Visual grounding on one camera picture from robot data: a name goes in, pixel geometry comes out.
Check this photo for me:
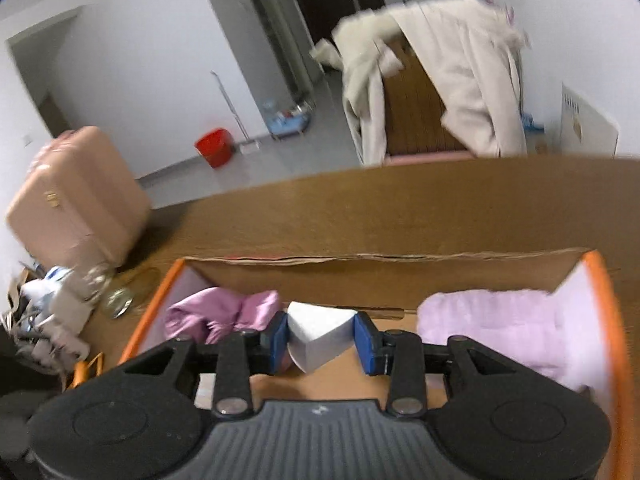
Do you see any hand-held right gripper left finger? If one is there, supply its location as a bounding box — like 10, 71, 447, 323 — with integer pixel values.
107, 312, 291, 420

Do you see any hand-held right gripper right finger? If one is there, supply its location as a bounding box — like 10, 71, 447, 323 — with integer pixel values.
354, 310, 531, 418

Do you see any white wedge sponge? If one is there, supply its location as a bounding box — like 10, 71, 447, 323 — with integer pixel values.
286, 301, 358, 375

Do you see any purple satin scrunchie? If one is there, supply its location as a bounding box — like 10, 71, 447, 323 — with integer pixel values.
165, 287, 282, 345

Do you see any orange cardboard box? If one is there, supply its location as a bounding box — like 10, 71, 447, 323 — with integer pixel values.
117, 247, 636, 480

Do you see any lavender fluffy towel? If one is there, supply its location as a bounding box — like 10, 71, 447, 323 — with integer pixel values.
416, 289, 598, 393

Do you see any clear drinking glass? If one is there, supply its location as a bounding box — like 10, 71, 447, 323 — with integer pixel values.
101, 269, 137, 319

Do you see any orange cloth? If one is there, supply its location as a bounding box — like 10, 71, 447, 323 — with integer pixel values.
66, 352, 106, 392

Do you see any red bucket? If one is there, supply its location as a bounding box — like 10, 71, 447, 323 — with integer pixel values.
195, 129, 234, 169

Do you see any low blue shelf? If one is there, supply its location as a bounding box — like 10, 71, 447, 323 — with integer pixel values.
262, 100, 316, 141

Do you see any white mop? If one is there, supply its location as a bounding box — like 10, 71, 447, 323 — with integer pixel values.
210, 71, 261, 155

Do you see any wooden chair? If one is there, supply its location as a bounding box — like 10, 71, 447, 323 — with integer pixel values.
381, 42, 477, 157

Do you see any pink suitcase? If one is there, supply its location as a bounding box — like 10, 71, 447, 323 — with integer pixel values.
6, 126, 153, 267

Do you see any beige coat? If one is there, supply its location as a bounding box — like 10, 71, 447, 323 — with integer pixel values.
309, 0, 532, 167

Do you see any white flat board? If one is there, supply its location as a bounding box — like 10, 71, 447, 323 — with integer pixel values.
560, 82, 621, 157

